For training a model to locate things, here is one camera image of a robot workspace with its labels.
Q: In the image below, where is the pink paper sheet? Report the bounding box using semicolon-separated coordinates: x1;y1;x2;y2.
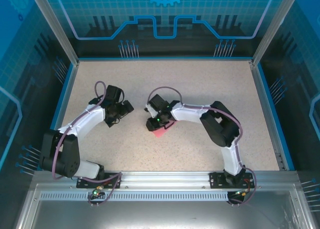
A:
152;120;177;139

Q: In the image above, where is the blue table edge trim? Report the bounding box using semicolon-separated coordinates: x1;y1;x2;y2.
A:
257;62;296;171
37;62;78;172

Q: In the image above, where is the blue printed gear panel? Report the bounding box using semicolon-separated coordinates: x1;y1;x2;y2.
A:
47;0;278;59

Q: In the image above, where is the blue printed side panel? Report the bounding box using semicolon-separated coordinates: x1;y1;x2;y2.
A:
257;0;320;190
0;0;76;185

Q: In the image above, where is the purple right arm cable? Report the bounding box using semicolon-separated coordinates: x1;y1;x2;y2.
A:
147;86;258;206

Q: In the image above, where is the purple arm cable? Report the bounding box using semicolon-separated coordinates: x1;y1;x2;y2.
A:
147;86;258;206
51;80;124;206

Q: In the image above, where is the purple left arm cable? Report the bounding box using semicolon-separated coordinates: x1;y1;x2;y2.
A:
51;80;124;206

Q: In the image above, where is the aluminium mounting rail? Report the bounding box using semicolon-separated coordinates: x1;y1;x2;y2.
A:
32;170;300;190

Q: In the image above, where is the slotted grey cable duct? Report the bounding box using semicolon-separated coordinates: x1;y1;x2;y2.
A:
39;191;230;202

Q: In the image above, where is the aluminium frame post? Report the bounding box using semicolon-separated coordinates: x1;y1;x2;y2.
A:
250;0;302;67
27;0;80;69

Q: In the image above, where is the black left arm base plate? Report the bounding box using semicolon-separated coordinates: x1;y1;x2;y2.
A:
76;171;123;190

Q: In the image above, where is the brass cable connector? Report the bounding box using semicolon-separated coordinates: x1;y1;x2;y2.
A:
234;188;251;197
91;186;105;197

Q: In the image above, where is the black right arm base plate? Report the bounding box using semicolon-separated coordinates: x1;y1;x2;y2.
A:
209;171;258;190

